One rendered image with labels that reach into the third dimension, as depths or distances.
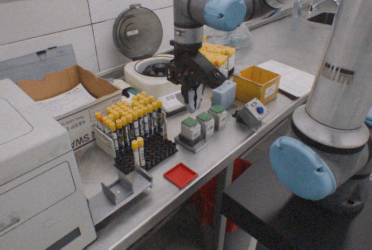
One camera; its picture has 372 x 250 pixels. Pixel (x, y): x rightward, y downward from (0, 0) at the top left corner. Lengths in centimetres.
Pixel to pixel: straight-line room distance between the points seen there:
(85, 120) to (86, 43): 42
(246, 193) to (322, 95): 31
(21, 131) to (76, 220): 21
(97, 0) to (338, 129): 98
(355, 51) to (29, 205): 53
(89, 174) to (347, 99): 65
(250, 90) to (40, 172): 79
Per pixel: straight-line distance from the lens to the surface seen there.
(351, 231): 70
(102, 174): 83
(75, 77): 114
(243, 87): 111
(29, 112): 56
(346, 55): 42
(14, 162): 49
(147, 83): 101
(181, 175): 80
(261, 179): 71
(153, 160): 82
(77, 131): 89
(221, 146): 90
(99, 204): 71
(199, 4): 64
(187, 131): 85
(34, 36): 113
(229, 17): 60
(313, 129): 47
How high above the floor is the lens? 144
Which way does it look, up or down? 32 degrees down
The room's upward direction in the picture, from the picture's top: straight up
